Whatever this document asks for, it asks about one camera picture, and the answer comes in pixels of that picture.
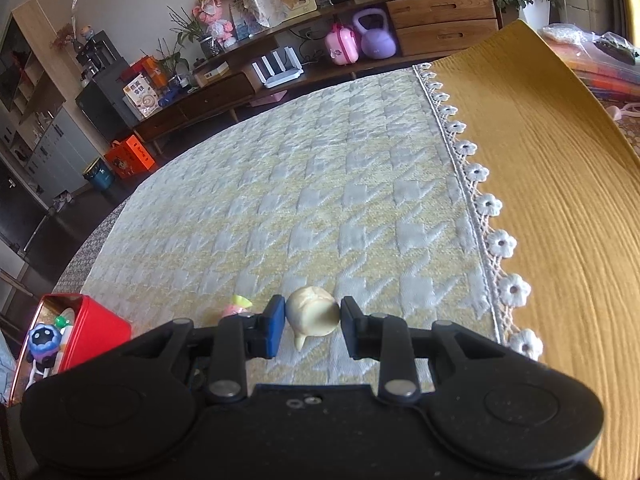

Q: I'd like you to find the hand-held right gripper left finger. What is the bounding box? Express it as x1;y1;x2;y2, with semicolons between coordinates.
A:
142;296;287;404

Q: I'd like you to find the wooden television stand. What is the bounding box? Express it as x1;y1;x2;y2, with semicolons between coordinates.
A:
131;0;503;153

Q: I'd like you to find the black mini fridge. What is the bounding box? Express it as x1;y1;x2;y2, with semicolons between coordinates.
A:
75;62;146;143

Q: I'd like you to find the white flat box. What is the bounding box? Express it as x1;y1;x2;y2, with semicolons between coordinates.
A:
192;61;232;86

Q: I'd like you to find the red tin box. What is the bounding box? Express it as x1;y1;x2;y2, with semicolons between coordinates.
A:
10;294;133;403

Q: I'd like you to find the black coffee machine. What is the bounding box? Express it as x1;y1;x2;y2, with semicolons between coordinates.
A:
75;30;121;81

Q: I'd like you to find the blue trash bin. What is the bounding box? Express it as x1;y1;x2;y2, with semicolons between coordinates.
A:
82;157;116;192

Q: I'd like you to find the pink toy suitcase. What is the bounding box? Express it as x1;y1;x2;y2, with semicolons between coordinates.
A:
324;22;362;66

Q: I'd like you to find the purple kettlebell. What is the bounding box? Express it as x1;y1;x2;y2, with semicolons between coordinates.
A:
352;7;398;59

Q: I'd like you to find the wall cabinet with shelves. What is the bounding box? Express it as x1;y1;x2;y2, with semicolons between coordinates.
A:
0;0;101;201

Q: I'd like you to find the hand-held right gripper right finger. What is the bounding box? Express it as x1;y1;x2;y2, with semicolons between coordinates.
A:
341;297;496;405

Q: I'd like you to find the cream toy figure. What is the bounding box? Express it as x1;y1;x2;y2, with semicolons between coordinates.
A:
285;286;341;352

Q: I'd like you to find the orange gift box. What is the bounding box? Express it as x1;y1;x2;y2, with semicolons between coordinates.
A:
104;135;157;180

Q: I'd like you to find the quilted houndstooth table mat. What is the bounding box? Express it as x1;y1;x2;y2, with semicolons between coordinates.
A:
82;62;506;361

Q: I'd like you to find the white router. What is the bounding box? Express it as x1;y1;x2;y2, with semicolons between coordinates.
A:
251;46;306;90

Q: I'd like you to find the small potted plant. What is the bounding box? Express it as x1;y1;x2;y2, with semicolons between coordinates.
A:
142;37;188;88

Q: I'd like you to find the white printed cereal box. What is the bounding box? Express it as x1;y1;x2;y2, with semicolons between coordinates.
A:
122;74;163;118

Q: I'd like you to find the potted orchid plant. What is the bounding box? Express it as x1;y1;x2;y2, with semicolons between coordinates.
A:
167;5;223;58

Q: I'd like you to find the mustard yellow cloth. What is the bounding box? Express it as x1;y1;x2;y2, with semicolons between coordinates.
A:
414;19;640;480

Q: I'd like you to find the pile of plastic bags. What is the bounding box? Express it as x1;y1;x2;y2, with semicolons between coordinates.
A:
542;22;640;93

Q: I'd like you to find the small pink toy figure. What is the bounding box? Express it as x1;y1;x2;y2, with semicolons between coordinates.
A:
221;294;258;320

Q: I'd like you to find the purple toy figure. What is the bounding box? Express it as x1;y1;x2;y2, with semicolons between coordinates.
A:
26;325;63;363

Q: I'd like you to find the orange red gift bag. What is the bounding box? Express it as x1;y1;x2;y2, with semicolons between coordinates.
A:
129;55;168;86

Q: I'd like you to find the beige lace tablecloth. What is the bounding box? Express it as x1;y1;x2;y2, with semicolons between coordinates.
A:
52;195;131;301

